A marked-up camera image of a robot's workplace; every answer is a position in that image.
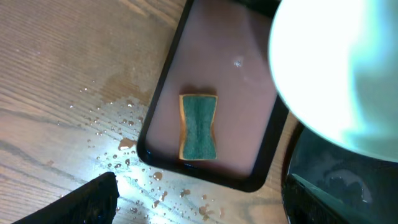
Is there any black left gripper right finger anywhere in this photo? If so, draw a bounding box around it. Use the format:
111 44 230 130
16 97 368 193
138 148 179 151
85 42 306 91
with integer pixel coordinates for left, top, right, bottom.
284 174 373 224

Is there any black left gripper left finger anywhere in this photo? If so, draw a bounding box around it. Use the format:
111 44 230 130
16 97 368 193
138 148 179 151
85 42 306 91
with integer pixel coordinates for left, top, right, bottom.
13 172 119 224

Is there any orange green scrub sponge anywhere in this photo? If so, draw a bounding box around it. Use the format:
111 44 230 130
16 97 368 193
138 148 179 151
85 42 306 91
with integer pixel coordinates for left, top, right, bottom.
179 94 218 161

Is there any light green plate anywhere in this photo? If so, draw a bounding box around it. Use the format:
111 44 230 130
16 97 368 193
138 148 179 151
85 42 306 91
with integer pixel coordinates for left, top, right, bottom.
269 0 397 162

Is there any black round tray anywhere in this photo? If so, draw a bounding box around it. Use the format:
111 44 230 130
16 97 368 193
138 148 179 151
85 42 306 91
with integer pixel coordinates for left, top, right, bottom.
282 123 397 223

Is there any black rectangular tray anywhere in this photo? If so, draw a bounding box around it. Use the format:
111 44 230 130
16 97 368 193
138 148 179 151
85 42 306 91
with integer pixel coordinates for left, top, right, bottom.
137 1 288 192

